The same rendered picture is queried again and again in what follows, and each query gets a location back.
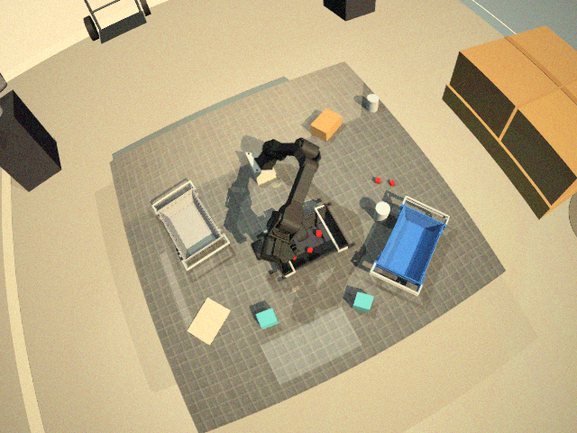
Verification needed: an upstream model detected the teal block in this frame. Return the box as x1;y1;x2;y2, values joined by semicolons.
255;309;279;329
353;292;373;313

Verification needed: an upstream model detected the white cylinder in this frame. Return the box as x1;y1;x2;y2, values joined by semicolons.
366;94;379;113
373;202;390;224

